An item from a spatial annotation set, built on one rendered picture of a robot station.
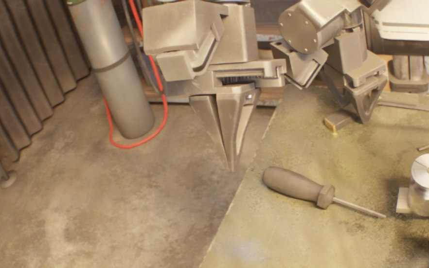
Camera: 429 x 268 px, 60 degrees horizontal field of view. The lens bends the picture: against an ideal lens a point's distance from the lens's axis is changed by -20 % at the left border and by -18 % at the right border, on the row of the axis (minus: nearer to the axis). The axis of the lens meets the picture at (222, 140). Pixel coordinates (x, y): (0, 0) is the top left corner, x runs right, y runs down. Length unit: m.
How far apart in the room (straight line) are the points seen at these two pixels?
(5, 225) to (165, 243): 1.01
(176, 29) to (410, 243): 0.34
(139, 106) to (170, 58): 1.89
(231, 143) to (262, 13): 1.50
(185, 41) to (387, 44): 0.66
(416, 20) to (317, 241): 0.54
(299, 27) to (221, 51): 0.13
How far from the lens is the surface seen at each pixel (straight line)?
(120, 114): 2.20
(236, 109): 0.38
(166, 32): 0.31
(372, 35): 0.91
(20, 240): 2.18
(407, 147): 0.60
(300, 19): 0.47
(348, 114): 0.63
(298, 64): 0.51
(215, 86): 0.38
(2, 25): 2.61
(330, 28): 0.49
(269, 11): 1.86
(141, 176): 2.05
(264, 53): 2.03
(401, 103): 0.66
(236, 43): 0.37
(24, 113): 2.70
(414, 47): 0.93
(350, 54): 0.54
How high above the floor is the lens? 1.28
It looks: 38 degrees down
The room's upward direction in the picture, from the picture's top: 18 degrees counter-clockwise
